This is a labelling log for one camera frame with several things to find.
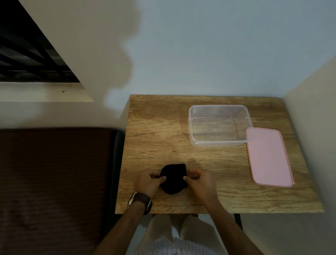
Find pink container lid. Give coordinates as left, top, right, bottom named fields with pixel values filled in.
left=245, top=127, right=295, bottom=188

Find person's left hand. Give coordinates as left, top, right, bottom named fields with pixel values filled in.
left=134, top=169, right=167, bottom=200

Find person's left forearm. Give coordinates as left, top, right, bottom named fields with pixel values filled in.
left=98, top=202, right=145, bottom=255

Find clear plastic container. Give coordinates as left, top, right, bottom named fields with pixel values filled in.
left=188, top=104, right=253, bottom=147

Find brown striped bed mattress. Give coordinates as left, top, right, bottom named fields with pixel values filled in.
left=0, top=127, right=116, bottom=255

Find person's right forearm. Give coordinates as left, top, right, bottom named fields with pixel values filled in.
left=207, top=201, right=264, bottom=255

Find white window sill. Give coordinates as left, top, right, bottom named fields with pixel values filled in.
left=0, top=82, right=94, bottom=103

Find brown strap wristwatch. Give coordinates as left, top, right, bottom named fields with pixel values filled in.
left=127, top=192, right=153, bottom=215

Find white trousers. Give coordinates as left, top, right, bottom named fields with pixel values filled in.
left=134, top=214, right=224, bottom=255

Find white striped shirt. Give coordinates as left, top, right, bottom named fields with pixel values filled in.
left=135, top=236, right=224, bottom=255

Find person's right hand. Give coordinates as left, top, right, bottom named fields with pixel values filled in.
left=183, top=168, right=219, bottom=208

